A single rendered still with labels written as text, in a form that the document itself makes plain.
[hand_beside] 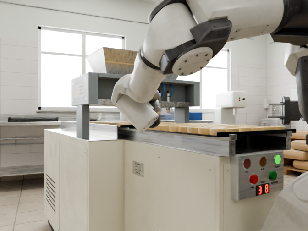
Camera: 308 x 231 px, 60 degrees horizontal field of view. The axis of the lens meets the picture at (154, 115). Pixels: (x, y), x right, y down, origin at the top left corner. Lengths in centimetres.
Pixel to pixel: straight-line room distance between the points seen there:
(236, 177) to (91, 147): 75
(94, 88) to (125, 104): 71
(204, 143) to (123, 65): 76
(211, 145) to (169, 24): 51
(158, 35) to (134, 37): 444
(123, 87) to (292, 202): 54
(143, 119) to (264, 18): 34
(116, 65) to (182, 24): 104
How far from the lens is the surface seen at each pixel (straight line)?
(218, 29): 47
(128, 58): 151
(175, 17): 49
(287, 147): 108
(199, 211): 97
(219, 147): 87
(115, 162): 142
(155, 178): 117
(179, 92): 173
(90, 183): 140
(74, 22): 473
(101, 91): 147
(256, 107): 628
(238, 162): 88
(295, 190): 81
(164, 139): 111
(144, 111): 66
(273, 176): 101
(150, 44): 49
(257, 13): 53
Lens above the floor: 97
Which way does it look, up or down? level
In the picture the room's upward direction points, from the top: straight up
